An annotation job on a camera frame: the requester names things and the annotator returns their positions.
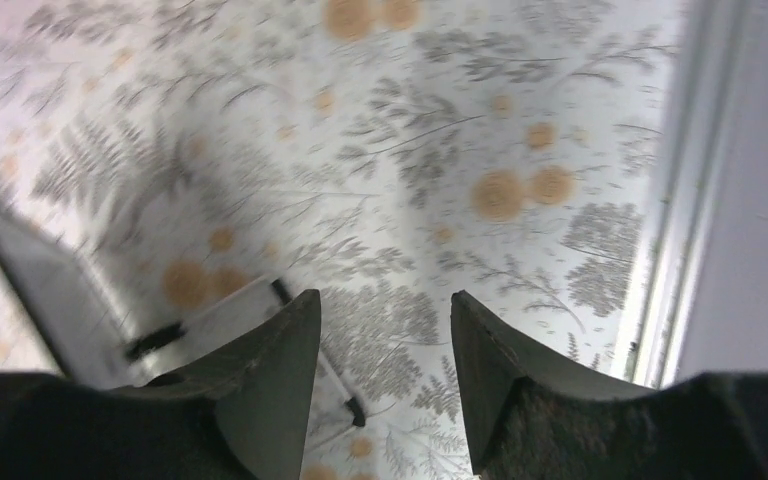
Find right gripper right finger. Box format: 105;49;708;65
450;290;652;474

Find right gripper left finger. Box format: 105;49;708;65
119;289;322;479

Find white whiteboard black frame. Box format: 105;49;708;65
0;188;369;429

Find aluminium frame post right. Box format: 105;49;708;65
610;1;765;388

